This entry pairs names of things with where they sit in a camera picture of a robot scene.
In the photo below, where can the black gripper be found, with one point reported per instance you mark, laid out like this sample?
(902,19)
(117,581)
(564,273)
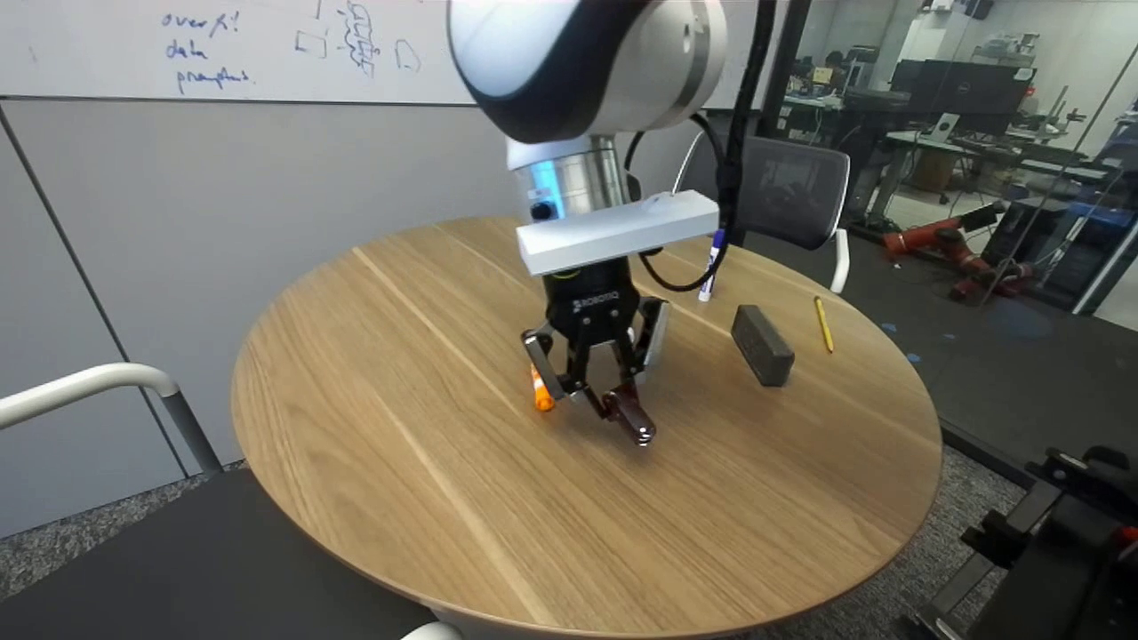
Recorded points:
(587,308)

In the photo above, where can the silver dark marker pen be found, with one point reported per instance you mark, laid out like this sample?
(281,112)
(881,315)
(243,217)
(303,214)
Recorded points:
(624,411)

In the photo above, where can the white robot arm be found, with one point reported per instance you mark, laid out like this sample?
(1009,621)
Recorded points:
(560,78)

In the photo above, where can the black rectangular eraser block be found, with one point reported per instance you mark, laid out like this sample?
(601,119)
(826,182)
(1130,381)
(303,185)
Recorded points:
(761,347)

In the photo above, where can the round wooden table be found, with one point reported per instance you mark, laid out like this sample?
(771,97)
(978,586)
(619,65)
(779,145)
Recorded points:
(384,408)

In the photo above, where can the yellow pencil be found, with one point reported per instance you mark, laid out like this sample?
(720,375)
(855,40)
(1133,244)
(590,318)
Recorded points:
(822,326)

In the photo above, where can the grey office chair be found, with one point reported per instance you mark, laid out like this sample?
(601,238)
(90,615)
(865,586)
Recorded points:
(793,195)

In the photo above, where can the red robot on floor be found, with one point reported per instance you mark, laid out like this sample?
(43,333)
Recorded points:
(948,238)

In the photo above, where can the background black desk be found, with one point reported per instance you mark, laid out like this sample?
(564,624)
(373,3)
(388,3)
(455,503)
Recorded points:
(944,107)

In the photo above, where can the black equipment lower right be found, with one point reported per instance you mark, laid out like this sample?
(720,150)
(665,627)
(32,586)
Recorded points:
(1057,568)

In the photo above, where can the whiteboard with blue writing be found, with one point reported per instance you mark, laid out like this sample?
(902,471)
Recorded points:
(268,50)

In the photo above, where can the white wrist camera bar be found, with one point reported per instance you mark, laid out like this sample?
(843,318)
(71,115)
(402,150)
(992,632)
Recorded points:
(616,232)

